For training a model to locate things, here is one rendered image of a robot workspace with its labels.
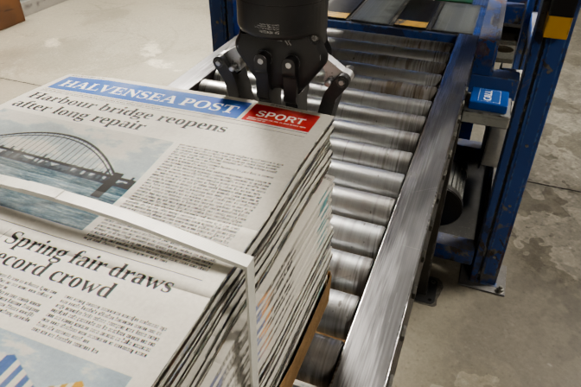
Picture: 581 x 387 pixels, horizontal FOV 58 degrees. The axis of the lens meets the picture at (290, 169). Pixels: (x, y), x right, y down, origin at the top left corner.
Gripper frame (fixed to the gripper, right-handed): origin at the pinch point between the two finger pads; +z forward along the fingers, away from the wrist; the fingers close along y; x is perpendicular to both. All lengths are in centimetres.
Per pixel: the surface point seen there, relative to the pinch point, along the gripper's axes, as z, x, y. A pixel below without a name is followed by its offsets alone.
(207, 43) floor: 93, 249, -156
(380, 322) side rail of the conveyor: 13.0, -2.5, 11.8
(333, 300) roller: 13.0, -1.3, 6.2
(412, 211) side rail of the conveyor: 13.0, 17.5, 11.5
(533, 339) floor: 93, 76, 46
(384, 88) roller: 14, 56, -1
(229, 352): -4.5, -22.8, 5.7
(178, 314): -10.2, -25.4, 4.6
